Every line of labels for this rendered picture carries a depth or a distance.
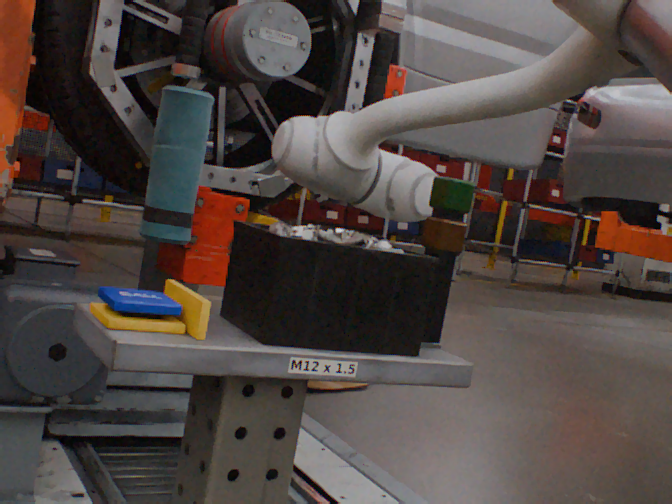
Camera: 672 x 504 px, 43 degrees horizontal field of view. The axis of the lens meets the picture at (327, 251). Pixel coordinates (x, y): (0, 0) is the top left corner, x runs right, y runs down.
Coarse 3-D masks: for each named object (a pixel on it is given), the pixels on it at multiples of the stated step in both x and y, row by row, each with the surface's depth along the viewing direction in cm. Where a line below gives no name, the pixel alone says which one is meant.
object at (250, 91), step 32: (128, 0) 154; (224, 0) 163; (288, 0) 184; (320, 0) 173; (320, 32) 178; (160, 64) 159; (320, 64) 179; (224, 96) 166; (256, 96) 169; (288, 96) 190; (320, 96) 176; (224, 128) 167; (224, 160) 183; (256, 160) 174
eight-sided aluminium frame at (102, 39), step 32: (96, 0) 146; (352, 0) 164; (96, 32) 142; (352, 32) 169; (96, 64) 143; (352, 64) 166; (128, 96) 147; (352, 96) 167; (128, 128) 147; (256, 192) 161
